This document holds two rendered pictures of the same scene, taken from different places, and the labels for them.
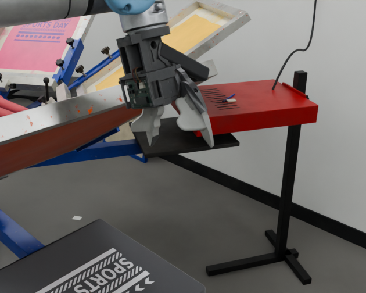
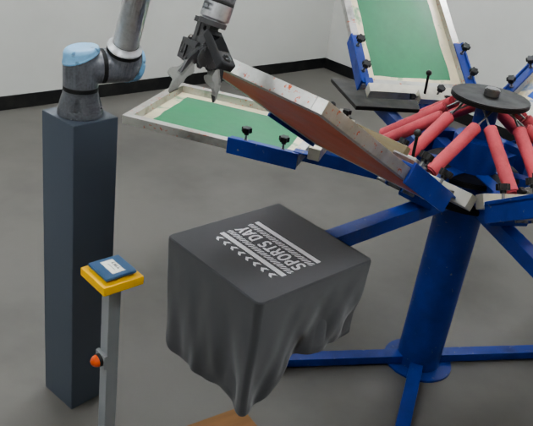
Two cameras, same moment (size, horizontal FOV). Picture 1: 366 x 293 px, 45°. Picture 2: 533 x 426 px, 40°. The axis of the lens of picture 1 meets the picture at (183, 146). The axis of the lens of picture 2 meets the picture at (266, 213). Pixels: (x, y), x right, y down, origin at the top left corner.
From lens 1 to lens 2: 2.01 m
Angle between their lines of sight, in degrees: 80
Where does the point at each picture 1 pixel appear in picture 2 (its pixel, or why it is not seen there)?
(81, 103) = not seen: hidden behind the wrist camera
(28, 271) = (291, 223)
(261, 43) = not seen: outside the picture
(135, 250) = (317, 273)
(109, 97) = (241, 69)
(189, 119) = (174, 70)
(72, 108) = not seen: hidden behind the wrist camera
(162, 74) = (189, 42)
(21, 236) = (348, 227)
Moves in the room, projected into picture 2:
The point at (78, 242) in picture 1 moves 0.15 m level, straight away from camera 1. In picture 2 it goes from (330, 245) to (373, 246)
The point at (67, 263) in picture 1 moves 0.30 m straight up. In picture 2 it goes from (299, 239) to (314, 155)
